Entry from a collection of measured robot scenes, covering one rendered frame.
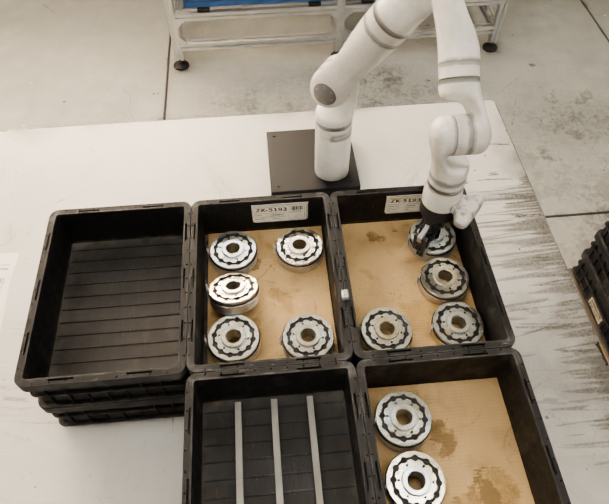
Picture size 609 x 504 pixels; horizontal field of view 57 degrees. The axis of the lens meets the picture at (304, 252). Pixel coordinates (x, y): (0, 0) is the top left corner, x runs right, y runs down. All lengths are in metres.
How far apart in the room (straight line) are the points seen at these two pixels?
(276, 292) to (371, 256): 0.23
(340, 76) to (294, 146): 0.39
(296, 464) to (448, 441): 0.28
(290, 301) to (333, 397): 0.23
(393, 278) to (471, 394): 0.29
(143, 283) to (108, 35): 2.41
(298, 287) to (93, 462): 0.54
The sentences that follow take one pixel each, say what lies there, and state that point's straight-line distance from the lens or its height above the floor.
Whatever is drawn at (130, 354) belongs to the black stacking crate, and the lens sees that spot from 1.20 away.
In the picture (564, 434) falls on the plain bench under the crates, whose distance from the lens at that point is 1.33.
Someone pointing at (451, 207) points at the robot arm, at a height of 1.03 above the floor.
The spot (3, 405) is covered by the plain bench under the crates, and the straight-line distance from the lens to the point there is 1.39.
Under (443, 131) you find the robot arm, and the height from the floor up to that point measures 1.21.
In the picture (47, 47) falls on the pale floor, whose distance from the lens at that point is 3.55.
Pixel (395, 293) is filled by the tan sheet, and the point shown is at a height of 0.83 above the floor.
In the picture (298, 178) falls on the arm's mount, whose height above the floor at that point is 0.75.
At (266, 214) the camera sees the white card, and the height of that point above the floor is 0.89.
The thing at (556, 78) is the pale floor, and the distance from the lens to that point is 3.32.
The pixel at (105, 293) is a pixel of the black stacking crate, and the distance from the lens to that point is 1.28.
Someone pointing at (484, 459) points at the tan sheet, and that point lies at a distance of 1.12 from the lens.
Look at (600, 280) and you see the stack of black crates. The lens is 2.13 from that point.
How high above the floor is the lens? 1.87
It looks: 55 degrees down
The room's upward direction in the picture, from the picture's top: straight up
